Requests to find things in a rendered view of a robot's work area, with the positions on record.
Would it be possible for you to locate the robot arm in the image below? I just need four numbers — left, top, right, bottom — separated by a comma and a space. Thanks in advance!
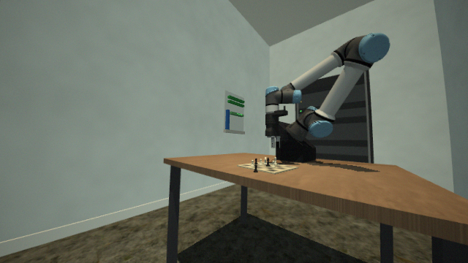
265, 33, 390, 142

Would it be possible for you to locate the cream and black chessboard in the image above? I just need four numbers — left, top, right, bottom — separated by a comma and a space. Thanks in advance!
237, 162, 298, 174

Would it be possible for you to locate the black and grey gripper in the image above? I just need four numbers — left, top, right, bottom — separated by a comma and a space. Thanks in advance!
265, 105, 288, 148

